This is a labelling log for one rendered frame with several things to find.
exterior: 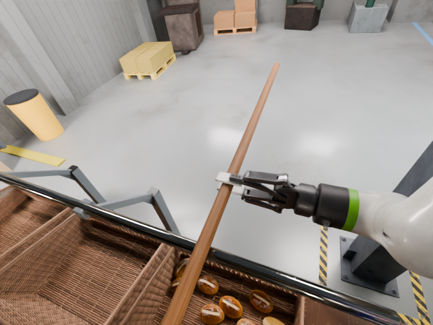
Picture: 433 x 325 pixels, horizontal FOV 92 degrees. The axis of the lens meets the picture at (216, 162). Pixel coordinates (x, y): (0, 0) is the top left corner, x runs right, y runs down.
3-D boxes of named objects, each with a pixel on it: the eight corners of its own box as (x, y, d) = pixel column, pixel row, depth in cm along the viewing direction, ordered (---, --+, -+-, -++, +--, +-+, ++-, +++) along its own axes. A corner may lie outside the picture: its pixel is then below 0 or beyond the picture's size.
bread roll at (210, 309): (198, 322, 84) (196, 320, 80) (202, 303, 88) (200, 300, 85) (223, 327, 82) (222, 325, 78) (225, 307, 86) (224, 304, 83)
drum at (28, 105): (54, 124, 328) (25, 87, 285) (72, 128, 316) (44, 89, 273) (31, 140, 303) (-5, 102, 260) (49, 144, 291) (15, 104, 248)
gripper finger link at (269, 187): (286, 201, 49) (288, 198, 48) (240, 186, 51) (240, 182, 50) (288, 188, 51) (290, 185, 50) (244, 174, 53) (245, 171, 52)
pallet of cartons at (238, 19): (261, 24, 612) (262, -7, 562) (253, 35, 550) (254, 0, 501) (220, 26, 652) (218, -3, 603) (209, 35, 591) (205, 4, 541)
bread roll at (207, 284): (194, 289, 92) (192, 285, 89) (202, 273, 97) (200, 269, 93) (215, 298, 89) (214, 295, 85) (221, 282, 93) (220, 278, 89)
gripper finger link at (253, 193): (288, 190, 52) (288, 194, 53) (244, 186, 57) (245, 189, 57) (285, 203, 49) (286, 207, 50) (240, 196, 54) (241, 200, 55)
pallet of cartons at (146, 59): (151, 59, 504) (145, 40, 477) (180, 59, 478) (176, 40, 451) (121, 78, 432) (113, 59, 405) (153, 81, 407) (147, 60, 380)
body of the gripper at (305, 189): (317, 204, 43) (271, 194, 46) (309, 225, 49) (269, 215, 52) (319, 177, 48) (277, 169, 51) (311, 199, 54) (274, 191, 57)
